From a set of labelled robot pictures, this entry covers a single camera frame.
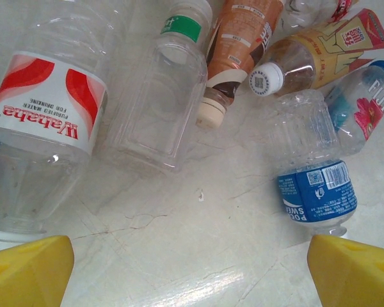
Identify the crushed clear bottle red label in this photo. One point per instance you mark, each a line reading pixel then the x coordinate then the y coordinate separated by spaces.
pixel 304 16

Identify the clear bottle blue label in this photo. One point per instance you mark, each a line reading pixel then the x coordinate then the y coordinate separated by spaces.
pixel 316 195

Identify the yellow label tea bottle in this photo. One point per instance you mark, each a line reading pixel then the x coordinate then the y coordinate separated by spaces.
pixel 332 54

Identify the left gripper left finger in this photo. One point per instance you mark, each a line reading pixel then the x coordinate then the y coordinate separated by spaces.
pixel 25 275

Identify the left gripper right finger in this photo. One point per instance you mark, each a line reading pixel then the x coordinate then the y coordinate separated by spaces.
pixel 358 278

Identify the clear Fiji water bottle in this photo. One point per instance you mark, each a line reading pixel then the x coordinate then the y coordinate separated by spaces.
pixel 368 108

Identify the small clear bottle green label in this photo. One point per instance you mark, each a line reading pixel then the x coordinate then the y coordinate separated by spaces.
pixel 182 30

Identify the brown label plastic bottle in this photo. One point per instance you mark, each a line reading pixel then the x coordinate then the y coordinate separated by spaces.
pixel 236 38

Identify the clear Wahaha water bottle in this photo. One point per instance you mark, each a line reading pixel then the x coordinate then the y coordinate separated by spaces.
pixel 44 105

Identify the clear square plastic bottle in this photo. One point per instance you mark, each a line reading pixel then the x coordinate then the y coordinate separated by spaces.
pixel 147 128

